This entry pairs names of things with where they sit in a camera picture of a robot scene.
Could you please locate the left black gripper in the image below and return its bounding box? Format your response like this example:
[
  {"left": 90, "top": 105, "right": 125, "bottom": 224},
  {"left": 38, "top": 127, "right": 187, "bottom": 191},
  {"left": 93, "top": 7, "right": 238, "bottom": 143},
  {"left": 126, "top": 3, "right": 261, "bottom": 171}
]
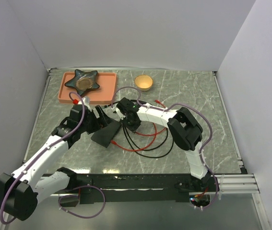
[{"left": 79, "top": 105, "right": 113, "bottom": 134}]

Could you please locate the black network switch box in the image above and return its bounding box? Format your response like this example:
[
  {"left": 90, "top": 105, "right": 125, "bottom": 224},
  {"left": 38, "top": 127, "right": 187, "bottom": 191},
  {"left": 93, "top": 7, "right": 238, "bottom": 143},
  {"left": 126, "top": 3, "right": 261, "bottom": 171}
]
[{"left": 91, "top": 121, "right": 121, "bottom": 148}]

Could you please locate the red ethernet cable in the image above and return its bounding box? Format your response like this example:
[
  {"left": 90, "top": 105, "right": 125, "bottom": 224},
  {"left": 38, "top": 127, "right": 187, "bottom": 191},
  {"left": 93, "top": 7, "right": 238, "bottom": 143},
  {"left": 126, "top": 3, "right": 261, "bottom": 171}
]
[
  {"left": 154, "top": 99, "right": 167, "bottom": 110},
  {"left": 111, "top": 122, "right": 169, "bottom": 152}
]

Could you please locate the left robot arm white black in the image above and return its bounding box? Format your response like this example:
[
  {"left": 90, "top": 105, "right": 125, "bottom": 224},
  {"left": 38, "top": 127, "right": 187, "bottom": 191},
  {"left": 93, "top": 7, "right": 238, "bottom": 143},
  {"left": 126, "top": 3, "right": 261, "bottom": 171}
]
[{"left": 0, "top": 104, "right": 121, "bottom": 225}]

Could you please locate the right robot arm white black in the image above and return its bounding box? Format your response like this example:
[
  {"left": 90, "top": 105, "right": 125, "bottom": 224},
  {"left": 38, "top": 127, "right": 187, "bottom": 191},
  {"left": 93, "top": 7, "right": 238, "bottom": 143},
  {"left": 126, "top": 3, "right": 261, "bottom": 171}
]
[{"left": 111, "top": 98, "right": 213, "bottom": 191}]

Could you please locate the salmon rectangular tray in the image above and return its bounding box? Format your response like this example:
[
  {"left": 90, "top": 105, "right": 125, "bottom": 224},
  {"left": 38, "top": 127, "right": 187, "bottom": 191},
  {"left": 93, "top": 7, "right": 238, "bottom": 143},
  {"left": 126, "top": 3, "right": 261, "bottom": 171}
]
[{"left": 58, "top": 72, "right": 118, "bottom": 105}]

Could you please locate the small yellow bowl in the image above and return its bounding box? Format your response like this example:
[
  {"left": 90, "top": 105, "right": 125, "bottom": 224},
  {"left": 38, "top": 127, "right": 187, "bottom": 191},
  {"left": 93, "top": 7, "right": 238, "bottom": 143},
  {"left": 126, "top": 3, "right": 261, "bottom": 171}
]
[{"left": 134, "top": 75, "right": 153, "bottom": 92}]

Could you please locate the dark star-shaped dish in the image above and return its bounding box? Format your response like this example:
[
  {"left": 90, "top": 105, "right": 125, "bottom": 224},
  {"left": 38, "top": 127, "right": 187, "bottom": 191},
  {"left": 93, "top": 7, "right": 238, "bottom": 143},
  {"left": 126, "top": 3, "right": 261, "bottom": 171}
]
[{"left": 64, "top": 69, "right": 100, "bottom": 96}]

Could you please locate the black ethernet cable inner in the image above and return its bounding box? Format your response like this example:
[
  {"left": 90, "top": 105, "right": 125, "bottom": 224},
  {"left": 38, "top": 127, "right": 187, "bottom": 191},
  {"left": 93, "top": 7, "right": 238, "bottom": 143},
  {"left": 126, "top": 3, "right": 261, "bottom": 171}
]
[{"left": 101, "top": 99, "right": 169, "bottom": 151}]

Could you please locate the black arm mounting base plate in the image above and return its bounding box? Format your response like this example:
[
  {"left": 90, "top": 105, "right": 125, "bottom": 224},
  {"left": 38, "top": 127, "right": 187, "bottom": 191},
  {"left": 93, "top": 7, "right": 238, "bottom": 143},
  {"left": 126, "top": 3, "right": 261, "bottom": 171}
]
[{"left": 48, "top": 172, "right": 219, "bottom": 205}]

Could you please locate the aluminium frame rail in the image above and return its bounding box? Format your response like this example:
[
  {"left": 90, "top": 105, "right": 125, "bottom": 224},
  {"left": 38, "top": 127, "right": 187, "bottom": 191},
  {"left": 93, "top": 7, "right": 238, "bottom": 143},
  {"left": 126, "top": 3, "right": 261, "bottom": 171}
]
[{"left": 6, "top": 174, "right": 260, "bottom": 197}]

